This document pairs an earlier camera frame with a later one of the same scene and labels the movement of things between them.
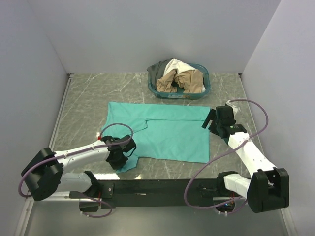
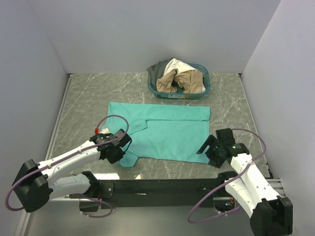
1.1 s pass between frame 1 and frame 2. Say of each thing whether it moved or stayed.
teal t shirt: stayed
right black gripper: moved
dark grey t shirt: stayed
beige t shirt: stayed
